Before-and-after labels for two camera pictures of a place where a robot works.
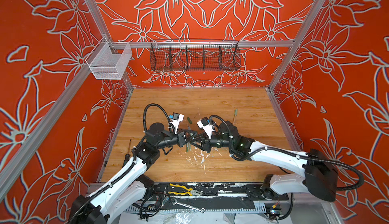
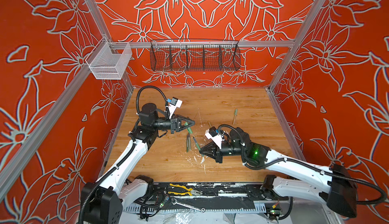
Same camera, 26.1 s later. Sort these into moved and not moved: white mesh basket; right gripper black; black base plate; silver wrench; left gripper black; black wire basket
Moved: left gripper black; right gripper black
Not moved: black base plate; silver wrench; black wire basket; white mesh basket
